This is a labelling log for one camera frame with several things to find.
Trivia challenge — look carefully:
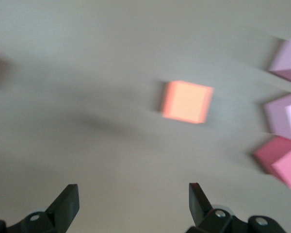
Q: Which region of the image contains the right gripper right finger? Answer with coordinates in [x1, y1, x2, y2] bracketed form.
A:
[186, 182, 286, 233]

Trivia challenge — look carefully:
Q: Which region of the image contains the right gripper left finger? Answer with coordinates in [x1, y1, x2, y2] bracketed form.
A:
[0, 183, 80, 233]

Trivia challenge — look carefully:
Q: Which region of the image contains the orange foam cube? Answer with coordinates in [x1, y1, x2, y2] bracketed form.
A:
[161, 80, 214, 125]

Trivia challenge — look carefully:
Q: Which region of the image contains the crimson foam cube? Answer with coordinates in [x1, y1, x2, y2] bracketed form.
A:
[253, 135, 291, 190]

